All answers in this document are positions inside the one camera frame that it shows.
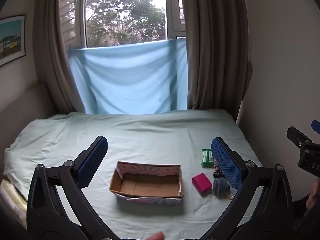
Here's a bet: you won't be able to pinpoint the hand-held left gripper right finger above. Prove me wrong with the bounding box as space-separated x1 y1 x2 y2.
211 137 295 240

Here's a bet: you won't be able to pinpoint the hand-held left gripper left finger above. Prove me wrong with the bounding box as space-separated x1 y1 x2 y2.
26 136 118 240

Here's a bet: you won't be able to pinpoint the black patterned packet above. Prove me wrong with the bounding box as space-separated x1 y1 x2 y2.
212 164 226 179

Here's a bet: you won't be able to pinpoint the green wipes packet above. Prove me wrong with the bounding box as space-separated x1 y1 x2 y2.
201 149 215 167

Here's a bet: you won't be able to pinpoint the grey fuzzy socks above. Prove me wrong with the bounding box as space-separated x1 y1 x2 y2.
212 176 231 197

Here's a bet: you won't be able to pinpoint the pink pouch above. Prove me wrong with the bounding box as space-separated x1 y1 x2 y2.
191 173 212 194

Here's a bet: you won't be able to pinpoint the patterned cardboard box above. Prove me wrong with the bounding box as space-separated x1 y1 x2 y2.
109 161 185 205

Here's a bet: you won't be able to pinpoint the person's right hand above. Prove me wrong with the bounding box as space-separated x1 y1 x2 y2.
307 179 320 209

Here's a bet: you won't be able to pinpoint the person's left hand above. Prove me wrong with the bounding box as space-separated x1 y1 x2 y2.
144 231 165 240

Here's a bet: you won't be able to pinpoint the yellow glittery round item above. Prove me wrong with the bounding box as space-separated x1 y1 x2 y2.
225 188 238 200

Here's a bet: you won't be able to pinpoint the bed with pale green sheet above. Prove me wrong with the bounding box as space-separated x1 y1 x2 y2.
3 109 266 240

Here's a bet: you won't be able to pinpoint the pale yellow folded bedding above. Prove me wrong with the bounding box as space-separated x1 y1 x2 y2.
0 179 28 229

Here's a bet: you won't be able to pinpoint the beige headboard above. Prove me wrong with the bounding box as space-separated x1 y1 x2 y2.
0 81 57 143

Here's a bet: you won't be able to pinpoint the light blue hanging cloth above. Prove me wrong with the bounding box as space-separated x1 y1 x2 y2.
68 39 189 115

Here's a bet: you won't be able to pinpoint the beige curtain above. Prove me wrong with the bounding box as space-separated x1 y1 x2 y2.
182 0 253 110
32 0 87 114

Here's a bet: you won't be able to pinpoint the window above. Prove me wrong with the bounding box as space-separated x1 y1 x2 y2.
59 0 187 49

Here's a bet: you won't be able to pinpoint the framed wall picture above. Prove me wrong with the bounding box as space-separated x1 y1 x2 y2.
0 14 27 67

